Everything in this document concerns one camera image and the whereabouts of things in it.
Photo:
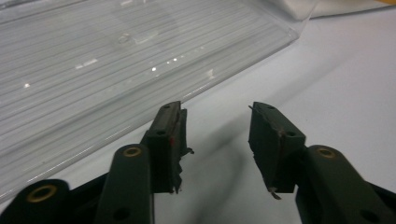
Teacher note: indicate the clear plastic container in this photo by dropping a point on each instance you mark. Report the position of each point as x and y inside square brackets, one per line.
[93, 77]

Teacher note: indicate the white tote bag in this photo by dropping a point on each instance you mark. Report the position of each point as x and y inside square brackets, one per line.
[327, 7]

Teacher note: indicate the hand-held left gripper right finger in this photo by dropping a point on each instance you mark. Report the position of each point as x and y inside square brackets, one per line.
[274, 155]

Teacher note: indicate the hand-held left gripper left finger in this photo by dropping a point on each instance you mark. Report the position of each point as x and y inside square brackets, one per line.
[165, 155]

